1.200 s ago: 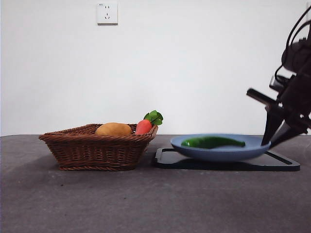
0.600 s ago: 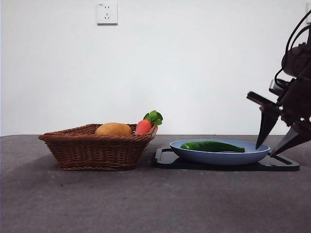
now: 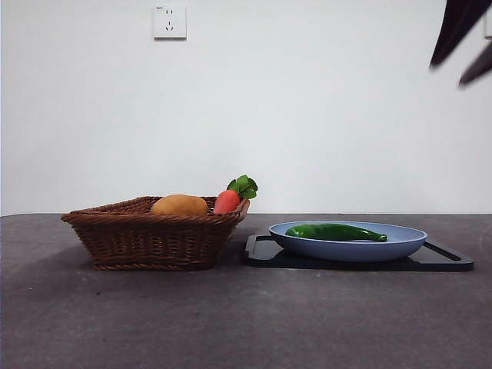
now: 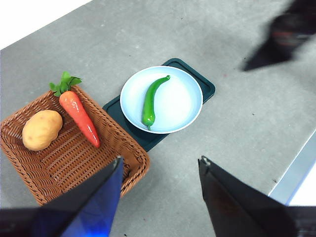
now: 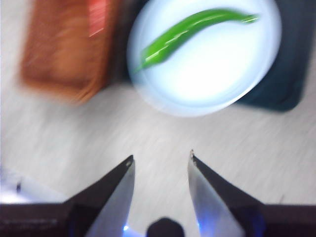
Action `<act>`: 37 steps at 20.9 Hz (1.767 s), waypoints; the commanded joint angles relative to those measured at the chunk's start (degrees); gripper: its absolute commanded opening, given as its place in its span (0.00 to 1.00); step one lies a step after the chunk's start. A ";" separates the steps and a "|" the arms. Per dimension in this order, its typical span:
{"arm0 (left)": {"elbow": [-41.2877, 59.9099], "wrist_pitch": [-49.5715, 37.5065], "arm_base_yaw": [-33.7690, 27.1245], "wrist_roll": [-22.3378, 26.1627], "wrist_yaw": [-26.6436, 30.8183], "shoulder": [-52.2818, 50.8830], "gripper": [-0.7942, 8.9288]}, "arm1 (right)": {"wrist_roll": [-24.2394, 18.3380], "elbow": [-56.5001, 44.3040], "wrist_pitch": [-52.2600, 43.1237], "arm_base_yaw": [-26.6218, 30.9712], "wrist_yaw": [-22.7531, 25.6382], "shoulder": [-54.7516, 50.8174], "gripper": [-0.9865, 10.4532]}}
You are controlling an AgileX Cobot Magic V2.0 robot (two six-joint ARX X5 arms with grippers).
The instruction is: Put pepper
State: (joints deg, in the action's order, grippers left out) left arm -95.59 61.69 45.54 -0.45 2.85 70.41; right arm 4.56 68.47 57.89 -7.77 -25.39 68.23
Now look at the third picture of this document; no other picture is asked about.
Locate blue round plate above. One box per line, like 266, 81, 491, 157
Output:
268, 221, 427, 263

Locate orange toy carrot, green leaves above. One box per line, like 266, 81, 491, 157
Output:
213, 175, 259, 214

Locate black rectangular tray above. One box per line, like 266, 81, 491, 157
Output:
241, 234, 475, 273

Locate white wall power socket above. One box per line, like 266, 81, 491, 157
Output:
153, 3, 188, 41

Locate green pepper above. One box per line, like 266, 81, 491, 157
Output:
284, 222, 388, 243

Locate yellow-brown potato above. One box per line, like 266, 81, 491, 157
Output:
150, 194, 208, 217

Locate brown wicker basket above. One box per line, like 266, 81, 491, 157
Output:
60, 195, 251, 272

